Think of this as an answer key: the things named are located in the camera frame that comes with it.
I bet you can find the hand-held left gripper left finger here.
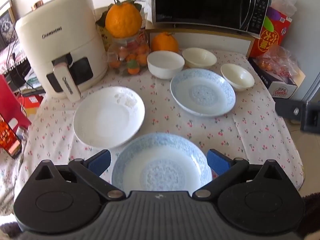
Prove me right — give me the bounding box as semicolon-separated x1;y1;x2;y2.
34;149;127;202

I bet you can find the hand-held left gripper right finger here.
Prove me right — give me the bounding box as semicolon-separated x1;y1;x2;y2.
192;149;284;202

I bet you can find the blue patterned plate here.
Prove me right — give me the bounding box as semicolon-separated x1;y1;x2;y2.
170;69;236;117
111;132;213;192

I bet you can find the small cream bowl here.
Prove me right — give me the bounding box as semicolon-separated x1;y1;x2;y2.
220;63;255;92

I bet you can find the wide cream bowl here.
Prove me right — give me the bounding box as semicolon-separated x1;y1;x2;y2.
182;47;217;69

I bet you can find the white deep bowl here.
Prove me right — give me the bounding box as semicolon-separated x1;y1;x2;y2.
147;51;185;80

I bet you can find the silver refrigerator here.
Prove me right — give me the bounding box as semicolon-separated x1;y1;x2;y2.
301;52;320;103

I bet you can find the dark and white cardboard box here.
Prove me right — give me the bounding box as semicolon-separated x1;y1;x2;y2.
249;57;306;100

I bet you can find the white plate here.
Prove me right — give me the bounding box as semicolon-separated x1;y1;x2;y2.
73;86;146;148

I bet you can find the clear bag of tangerines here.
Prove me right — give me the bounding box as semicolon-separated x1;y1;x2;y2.
256;45;300;77

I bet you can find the cherry print tablecloth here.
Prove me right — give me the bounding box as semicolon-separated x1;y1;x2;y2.
0;47;305;220

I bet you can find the red printed carton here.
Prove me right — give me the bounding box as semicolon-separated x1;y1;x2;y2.
250;6;292;58

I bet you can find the red printed packet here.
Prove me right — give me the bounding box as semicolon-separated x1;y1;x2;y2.
0;114;23;159

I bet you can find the brown fuzzy cloth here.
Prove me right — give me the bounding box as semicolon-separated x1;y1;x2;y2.
304;192;320;240

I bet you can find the red board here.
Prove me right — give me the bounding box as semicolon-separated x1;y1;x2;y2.
0;74;32;130

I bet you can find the pile of small tangerines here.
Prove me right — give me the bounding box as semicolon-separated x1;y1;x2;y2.
109;42;150;75

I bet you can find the white plastic bag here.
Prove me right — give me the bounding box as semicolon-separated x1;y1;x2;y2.
270;0;298;18

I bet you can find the glass jar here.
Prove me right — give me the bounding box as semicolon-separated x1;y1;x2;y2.
107;29;152;77

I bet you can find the wooden stand with white panel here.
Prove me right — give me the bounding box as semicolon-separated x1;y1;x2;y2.
145;27;255;59

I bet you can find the pink lace cloth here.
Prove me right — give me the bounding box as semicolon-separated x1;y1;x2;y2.
0;41;30;67

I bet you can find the cream air fryer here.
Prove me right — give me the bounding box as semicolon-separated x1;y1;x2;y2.
15;0;109;103

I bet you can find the large orange with leaves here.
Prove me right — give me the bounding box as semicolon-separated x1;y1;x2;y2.
96;0;143;38

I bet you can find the black microwave oven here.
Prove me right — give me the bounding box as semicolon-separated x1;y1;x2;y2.
151;0;272;34

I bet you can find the framed picture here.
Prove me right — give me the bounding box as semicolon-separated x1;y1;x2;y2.
0;0;15;48

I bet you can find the black cable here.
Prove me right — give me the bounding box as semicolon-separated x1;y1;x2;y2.
6;41;28;118

